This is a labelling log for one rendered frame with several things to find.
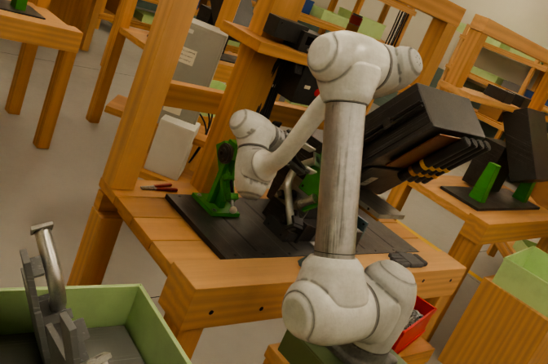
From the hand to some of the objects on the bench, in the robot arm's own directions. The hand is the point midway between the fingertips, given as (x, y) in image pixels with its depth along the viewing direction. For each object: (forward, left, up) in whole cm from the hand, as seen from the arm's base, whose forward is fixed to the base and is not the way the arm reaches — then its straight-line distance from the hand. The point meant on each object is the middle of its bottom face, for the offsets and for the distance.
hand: (309, 159), depth 221 cm
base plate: (-2, -15, -31) cm, 35 cm away
